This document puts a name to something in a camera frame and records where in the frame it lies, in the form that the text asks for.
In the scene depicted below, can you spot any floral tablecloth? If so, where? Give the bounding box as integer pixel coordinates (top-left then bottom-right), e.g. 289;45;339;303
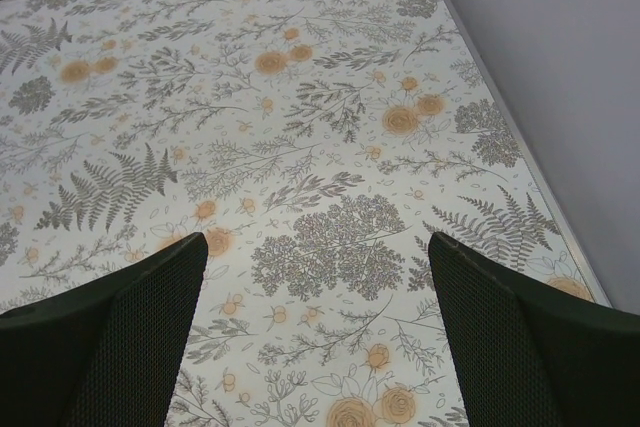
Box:
1;0;597;426

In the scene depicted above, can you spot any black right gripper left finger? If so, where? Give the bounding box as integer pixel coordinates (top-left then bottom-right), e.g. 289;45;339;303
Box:
1;233;208;427

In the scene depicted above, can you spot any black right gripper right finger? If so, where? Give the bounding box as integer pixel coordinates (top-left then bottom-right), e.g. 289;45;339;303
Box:
428;232;639;427

